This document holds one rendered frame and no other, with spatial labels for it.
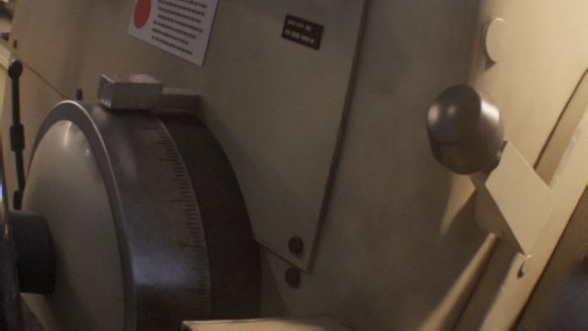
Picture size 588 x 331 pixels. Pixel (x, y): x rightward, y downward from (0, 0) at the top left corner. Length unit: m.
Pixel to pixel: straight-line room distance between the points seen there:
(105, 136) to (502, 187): 0.26
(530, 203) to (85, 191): 0.28
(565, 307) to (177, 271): 0.26
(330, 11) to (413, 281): 0.16
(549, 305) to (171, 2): 0.38
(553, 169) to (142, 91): 0.28
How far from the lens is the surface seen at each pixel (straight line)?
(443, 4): 0.51
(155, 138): 0.62
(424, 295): 0.53
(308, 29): 0.58
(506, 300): 0.57
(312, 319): 0.55
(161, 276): 0.58
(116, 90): 0.63
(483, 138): 0.43
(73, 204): 0.60
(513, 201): 0.49
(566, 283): 0.57
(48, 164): 0.64
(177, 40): 0.70
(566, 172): 0.57
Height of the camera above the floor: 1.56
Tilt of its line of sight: 13 degrees down
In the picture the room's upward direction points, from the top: 12 degrees clockwise
